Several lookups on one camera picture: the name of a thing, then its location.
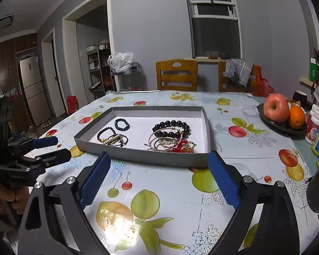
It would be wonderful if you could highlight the wooden chair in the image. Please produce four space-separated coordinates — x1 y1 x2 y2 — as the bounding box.
218 60 259 96
156 59 198 92

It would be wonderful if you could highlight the black cord bracelet silver charm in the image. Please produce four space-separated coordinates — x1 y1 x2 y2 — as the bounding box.
106 133 129 148

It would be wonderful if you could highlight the white bottle red label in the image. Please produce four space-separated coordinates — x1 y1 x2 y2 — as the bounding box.
305 105 319 144

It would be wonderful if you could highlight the silver refrigerator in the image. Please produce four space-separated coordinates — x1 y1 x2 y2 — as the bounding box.
18 56 53 127

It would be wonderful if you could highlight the large black bead bracelet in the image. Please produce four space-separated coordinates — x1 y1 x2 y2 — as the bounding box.
152 120 192 139

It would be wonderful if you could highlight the red plastic bag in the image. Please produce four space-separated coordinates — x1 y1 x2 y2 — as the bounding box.
253 65 275 98

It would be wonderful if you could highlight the small black bead bracelet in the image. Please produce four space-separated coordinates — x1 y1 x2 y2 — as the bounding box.
115 118 130 132

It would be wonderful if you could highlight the metal shelf rack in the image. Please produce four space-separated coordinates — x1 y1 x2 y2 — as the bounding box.
86 46 116 100

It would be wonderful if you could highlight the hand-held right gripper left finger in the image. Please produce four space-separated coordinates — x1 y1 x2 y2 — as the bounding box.
17 151 112 255

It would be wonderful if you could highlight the black bead bracelet gold charm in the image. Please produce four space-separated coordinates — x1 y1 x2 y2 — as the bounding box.
97 126 118 143

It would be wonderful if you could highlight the red and gold jewelry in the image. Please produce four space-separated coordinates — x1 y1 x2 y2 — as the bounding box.
171 139 198 154

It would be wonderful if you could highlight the pile of bangles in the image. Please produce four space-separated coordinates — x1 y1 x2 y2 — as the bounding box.
144 131 182 152

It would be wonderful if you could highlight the wooden cabinet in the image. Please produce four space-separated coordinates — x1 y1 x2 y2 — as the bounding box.
0 33 38 94

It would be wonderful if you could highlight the dark cup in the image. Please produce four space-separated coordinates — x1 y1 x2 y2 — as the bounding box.
293 90 308 106

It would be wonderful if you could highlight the white plastic bag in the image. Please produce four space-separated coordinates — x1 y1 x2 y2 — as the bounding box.
107 52 134 74

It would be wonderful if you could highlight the black plate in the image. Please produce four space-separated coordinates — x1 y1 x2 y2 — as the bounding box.
256 103 309 135

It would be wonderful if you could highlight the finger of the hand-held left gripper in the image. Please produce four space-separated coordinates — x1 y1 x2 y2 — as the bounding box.
36 149 72 169
32 136 59 150

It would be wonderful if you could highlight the grey cardboard tray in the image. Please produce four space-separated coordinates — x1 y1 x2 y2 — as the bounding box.
74 106 211 169

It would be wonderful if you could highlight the person's left hand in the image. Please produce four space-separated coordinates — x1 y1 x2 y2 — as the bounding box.
0 184 30 217

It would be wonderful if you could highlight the red box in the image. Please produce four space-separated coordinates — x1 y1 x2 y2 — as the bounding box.
67 95 79 115

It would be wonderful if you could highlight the fruit print tablecloth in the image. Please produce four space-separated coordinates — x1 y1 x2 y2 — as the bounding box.
5 90 319 255

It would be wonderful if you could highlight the grey checked cloth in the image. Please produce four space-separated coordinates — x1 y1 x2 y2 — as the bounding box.
224 58 254 87

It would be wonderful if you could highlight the red apple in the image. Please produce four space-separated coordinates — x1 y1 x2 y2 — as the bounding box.
263 93 290 124

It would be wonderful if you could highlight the orange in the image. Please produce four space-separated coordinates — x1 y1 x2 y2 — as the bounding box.
288 106 307 129

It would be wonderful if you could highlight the ceiling light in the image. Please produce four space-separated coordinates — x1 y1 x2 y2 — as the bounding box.
0 15 14 31

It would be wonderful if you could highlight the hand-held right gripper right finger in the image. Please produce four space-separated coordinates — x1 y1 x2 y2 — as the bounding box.
207 150 301 255

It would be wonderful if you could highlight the window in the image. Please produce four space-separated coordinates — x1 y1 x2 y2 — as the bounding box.
184 0 243 59

